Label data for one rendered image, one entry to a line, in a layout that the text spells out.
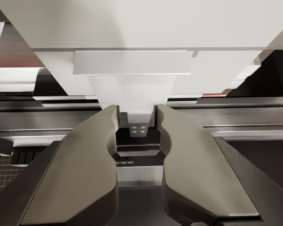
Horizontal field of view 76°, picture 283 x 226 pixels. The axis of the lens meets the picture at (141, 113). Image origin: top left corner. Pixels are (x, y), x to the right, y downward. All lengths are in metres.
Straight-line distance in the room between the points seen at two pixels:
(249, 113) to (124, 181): 0.42
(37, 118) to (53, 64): 0.36
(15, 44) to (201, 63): 0.22
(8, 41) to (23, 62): 0.04
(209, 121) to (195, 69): 0.33
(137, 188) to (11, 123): 0.42
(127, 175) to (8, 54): 0.20
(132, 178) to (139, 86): 0.10
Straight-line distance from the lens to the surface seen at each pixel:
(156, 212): 0.20
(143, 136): 0.40
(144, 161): 0.71
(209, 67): 0.18
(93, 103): 0.24
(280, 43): 0.42
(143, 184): 0.21
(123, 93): 0.21
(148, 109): 0.25
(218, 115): 0.52
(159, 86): 0.19
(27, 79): 0.28
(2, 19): 0.30
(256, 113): 0.57
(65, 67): 0.18
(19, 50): 0.27
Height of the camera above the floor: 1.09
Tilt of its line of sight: 20 degrees down
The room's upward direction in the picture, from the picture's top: 178 degrees clockwise
